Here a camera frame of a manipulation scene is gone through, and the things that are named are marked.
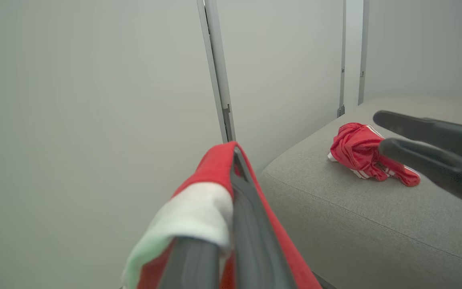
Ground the grey fabric sofa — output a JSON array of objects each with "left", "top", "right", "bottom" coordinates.
[{"left": 258, "top": 95, "right": 462, "bottom": 289}]

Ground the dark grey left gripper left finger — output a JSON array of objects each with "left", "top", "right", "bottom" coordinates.
[{"left": 158, "top": 237, "right": 221, "bottom": 289}]

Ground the red garment with white stripes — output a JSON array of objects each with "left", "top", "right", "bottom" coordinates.
[{"left": 327, "top": 122, "right": 421, "bottom": 187}]

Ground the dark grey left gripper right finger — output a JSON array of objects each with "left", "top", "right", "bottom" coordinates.
[{"left": 230, "top": 146, "right": 298, "bottom": 289}]

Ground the wide white partition panel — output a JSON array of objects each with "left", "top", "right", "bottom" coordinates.
[{"left": 0, "top": 0, "right": 236, "bottom": 289}]

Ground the red garment with white cuff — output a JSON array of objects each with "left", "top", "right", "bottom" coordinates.
[{"left": 122, "top": 140, "right": 322, "bottom": 289}]

